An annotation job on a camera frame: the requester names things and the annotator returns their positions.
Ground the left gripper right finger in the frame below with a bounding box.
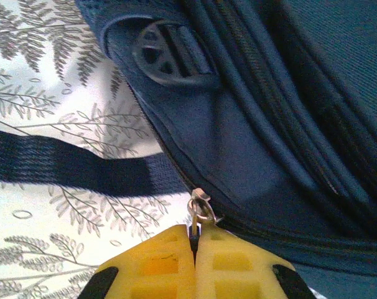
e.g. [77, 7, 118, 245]
[195, 224, 317, 299]

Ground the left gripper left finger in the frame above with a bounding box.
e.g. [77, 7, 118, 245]
[78, 224, 196, 299]

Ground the navy blue backpack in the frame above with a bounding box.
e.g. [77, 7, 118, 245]
[0, 0, 377, 299]

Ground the floral table cover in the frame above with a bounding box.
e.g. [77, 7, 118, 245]
[0, 0, 195, 299]

